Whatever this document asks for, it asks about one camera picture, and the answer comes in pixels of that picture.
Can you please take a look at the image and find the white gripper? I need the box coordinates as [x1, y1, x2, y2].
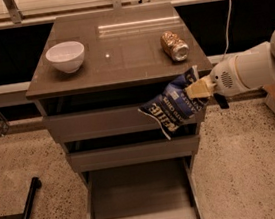
[184, 58, 243, 98]

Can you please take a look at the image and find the blue chip bag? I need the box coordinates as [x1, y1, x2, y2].
[138, 66, 209, 140]

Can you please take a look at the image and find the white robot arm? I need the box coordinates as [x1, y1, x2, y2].
[185, 30, 275, 98]

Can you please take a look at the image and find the grey drawer cabinet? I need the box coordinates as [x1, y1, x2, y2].
[15, 0, 236, 219]

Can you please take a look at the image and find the bottom open grey drawer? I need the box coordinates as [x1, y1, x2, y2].
[86, 158, 203, 219]

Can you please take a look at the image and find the middle grey drawer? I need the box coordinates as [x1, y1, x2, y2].
[66, 135, 200, 173]

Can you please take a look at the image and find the top grey drawer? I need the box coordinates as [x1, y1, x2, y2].
[41, 92, 213, 146]

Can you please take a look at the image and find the crushed gold soda can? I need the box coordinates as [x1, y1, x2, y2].
[160, 31, 189, 62]

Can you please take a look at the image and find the white ceramic bowl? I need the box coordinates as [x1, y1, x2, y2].
[45, 41, 85, 73]

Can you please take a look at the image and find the black pole on floor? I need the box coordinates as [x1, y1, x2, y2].
[21, 177, 42, 219]

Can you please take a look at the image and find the black bracket behind cabinet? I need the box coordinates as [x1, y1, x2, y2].
[213, 93, 229, 109]

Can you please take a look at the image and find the white cable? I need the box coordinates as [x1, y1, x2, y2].
[213, 0, 241, 63]

